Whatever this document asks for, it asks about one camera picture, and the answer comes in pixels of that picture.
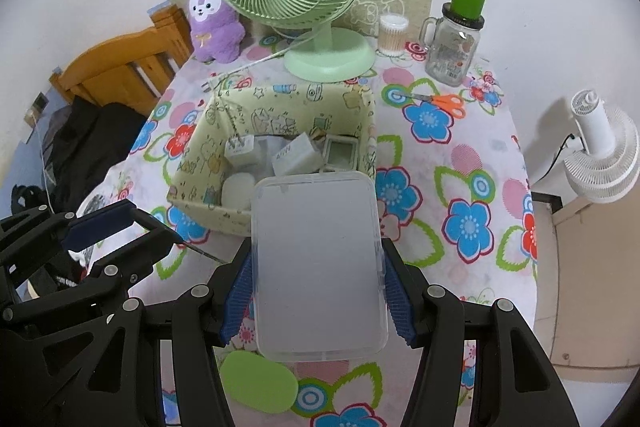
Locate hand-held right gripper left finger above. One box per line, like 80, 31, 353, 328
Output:
55, 239, 254, 427

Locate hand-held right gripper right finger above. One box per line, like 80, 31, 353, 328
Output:
382, 239, 581, 427

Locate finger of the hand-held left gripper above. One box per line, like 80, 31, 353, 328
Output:
5, 207, 178, 427
0, 201, 137, 278

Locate thin metal rod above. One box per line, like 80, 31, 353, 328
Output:
176, 241, 230, 265

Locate clear plastic box lid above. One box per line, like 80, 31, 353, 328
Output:
250, 171, 390, 362

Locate cartoon print storage box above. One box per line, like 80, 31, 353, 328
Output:
166, 79, 378, 238

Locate white wall charger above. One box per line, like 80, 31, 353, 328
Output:
223, 133, 259, 168

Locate white remote control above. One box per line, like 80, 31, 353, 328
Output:
320, 134, 362, 174

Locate black clothing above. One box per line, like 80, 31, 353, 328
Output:
10, 99, 148, 218

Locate white oval case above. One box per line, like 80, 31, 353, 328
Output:
221, 173, 257, 210

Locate floral tablecloth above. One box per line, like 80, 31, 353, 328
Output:
75, 24, 538, 427

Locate wooden chair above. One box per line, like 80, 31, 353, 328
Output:
49, 4, 196, 118

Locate white charger grey print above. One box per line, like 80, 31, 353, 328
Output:
271, 132, 322, 176

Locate black flat object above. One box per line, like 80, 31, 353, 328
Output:
531, 192, 565, 214

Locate beige cabinet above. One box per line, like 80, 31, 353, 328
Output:
530, 187, 640, 383

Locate purple plush toy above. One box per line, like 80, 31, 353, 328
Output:
186, 0, 246, 64

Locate white floor fan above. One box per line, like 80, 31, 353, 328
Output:
562, 89, 640, 205

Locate glass mug jar green lid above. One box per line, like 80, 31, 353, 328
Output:
419, 0, 487, 88

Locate cotton swab container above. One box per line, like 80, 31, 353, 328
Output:
377, 13, 410, 56

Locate white fan power cable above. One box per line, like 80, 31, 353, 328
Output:
202, 29, 321, 95

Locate orange handled scissors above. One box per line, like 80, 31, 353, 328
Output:
410, 92, 467, 118

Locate black fan cable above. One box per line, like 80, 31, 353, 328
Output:
530, 133, 583, 184

